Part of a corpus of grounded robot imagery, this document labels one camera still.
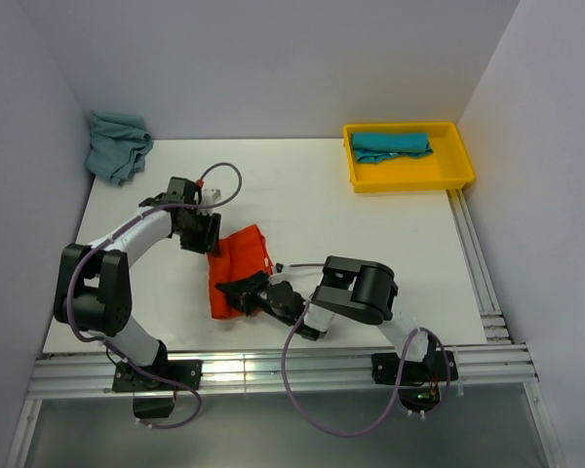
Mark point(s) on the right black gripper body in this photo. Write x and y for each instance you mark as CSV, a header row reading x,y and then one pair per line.
x,y
285,319

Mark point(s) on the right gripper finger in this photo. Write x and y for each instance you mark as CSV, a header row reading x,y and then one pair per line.
x,y
246,305
250,286

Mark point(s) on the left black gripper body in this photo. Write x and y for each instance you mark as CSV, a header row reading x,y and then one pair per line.
x,y
196,235

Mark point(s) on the orange t shirt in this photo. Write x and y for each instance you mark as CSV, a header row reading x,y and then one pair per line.
x,y
239,256

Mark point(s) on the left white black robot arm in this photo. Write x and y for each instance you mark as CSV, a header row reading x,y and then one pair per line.
x,y
94,294

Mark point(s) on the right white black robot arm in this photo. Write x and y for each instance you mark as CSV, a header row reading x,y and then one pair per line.
x,y
363,291

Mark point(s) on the grey-blue crumpled t shirt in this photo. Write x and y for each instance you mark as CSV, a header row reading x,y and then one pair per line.
x,y
119,144

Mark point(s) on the teal rolled t shirt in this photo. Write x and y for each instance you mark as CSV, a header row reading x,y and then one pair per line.
x,y
374,148

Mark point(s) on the yellow plastic tray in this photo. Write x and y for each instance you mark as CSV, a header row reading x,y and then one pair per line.
x,y
448,167

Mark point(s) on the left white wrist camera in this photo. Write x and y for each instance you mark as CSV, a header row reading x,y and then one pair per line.
x,y
209,197

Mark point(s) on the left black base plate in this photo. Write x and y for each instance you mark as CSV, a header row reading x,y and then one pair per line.
x,y
176,375

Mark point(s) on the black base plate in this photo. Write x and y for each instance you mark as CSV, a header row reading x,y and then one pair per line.
x,y
384,367
176,375

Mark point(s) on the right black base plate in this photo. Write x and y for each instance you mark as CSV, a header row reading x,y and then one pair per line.
x,y
384,367

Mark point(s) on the aluminium right side rail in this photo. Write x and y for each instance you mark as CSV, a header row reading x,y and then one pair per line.
x,y
490,311

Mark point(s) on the aluminium front rail frame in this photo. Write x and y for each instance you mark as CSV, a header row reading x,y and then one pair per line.
x,y
88,375

